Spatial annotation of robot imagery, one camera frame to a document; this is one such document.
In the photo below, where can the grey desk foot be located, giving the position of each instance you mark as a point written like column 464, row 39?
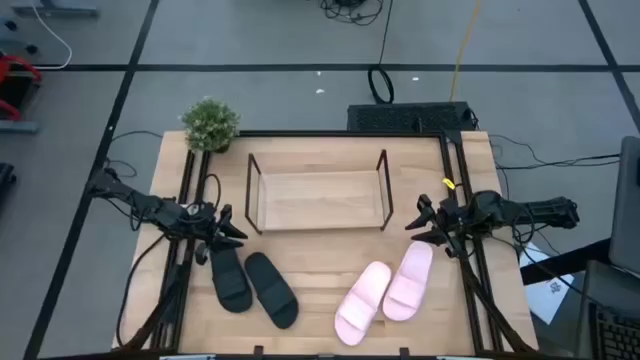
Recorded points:
column 60, row 9

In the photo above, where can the white paper sheet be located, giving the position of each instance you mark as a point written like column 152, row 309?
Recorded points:
column 547, row 295

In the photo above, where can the grey laptop with keyboard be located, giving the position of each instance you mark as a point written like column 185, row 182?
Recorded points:
column 615, row 330

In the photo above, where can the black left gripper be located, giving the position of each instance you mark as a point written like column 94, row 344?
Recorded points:
column 210, row 225

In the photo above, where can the black rubber slide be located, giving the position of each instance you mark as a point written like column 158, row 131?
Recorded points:
column 230, row 280
column 272, row 290

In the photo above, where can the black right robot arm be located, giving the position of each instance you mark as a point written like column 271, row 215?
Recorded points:
column 540, row 210

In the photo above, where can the black desk beam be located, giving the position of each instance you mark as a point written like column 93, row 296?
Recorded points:
column 565, row 262

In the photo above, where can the grey monitor back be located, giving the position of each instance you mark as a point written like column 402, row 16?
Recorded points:
column 627, row 210

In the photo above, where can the red and black cart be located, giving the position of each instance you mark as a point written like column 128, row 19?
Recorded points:
column 20, row 62

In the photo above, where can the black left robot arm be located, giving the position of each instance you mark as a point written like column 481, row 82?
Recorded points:
column 150, row 205

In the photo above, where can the pink rubber slide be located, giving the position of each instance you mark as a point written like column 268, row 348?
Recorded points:
column 360, row 305
column 407, row 285

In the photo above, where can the black table clamp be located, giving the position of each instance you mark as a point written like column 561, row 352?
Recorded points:
column 404, row 352
column 258, row 350

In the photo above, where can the black metal table frame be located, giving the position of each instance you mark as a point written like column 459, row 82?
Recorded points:
column 340, row 133

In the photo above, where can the small green potted plant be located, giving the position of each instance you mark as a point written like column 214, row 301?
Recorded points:
column 210, row 125

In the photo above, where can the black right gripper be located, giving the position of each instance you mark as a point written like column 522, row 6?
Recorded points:
column 452, row 220

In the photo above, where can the black computer case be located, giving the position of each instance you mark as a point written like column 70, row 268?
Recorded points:
column 405, row 117

